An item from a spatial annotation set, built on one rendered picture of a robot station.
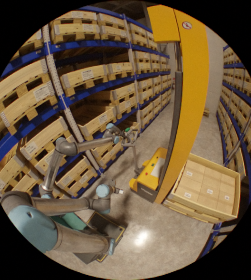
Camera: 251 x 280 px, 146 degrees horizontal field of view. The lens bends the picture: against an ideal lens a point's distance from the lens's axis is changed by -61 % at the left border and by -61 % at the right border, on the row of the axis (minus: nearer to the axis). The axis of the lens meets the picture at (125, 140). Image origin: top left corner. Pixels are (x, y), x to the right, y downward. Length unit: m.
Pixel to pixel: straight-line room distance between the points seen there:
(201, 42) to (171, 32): 0.15
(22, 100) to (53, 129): 0.61
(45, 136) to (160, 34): 1.59
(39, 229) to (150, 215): 2.12
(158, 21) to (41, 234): 0.87
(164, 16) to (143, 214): 2.58
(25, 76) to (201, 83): 1.64
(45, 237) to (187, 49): 0.80
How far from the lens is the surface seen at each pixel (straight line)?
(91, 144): 0.93
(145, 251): 2.32
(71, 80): 1.58
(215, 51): 6.68
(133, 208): 2.28
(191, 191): 1.57
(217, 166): 1.97
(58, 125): 1.54
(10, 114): 1.49
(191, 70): 0.55
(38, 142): 1.55
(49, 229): 0.29
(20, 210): 0.27
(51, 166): 1.03
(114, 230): 1.98
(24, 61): 1.65
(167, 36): 0.60
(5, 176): 1.84
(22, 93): 1.47
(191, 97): 0.57
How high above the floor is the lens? 2.24
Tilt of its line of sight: 40 degrees down
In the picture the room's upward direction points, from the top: 11 degrees counter-clockwise
